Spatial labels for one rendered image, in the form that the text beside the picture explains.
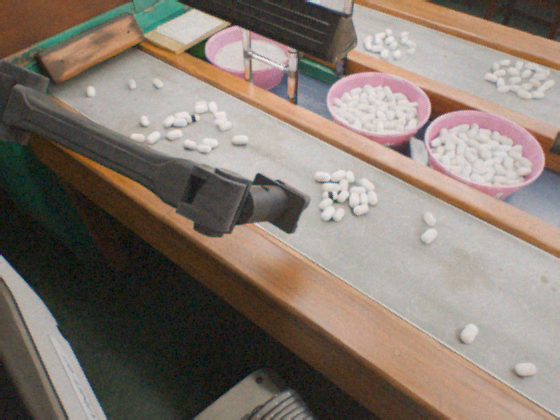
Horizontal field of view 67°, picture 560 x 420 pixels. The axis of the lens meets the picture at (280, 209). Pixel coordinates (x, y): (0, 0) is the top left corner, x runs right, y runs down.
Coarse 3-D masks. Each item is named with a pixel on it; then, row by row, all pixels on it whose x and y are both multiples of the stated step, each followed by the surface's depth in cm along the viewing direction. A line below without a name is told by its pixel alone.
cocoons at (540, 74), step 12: (312, 0) 151; (384, 36) 136; (372, 48) 131; (504, 60) 125; (504, 72) 122; (516, 72) 122; (528, 72) 122; (540, 72) 123; (504, 84) 119; (528, 84) 118; (552, 84) 119; (528, 96) 115; (540, 96) 115
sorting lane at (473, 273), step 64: (128, 64) 127; (128, 128) 108; (192, 128) 108; (256, 128) 108; (320, 192) 94; (384, 192) 94; (320, 256) 84; (384, 256) 84; (448, 256) 84; (512, 256) 84; (448, 320) 75; (512, 320) 75; (512, 384) 68
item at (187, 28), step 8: (184, 16) 138; (192, 16) 138; (200, 16) 138; (208, 16) 138; (168, 24) 135; (176, 24) 135; (184, 24) 135; (192, 24) 135; (200, 24) 135; (208, 24) 135; (216, 24) 135; (160, 32) 132; (168, 32) 132; (176, 32) 132; (184, 32) 132; (192, 32) 132; (200, 32) 132; (176, 40) 129; (184, 40) 129; (192, 40) 129
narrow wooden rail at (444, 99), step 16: (336, 64) 129; (352, 64) 126; (368, 64) 123; (384, 64) 123; (416, 80) 118; (432, 80) 118; (432, 96) 116; (448, 96) 113; (464, 96) 113; (432, 112) 119; (448, 112) 116; (496, 112) 109; (512, 112) 109; (480, 128) 112; (512, 128) 107; (528, 128) 105; (544, 128) 105; (544, 144) 104
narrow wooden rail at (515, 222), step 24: (144, 48) 130; (192, 72) 122; (216, 72) 120; (240, 96) 115; (264, 96) 113; (288, 120) 108; (312, 120) 107; (336, 144) 103; (360, 144) 101; (384, 168) 98; (408, 168) 96; (432, 192) 93; (456, 192) 91; (480, 192) 91; (480, 216) 89; (504, 216) 87; (528, 216) 87; (528, 240) 85; (552, 240) 83
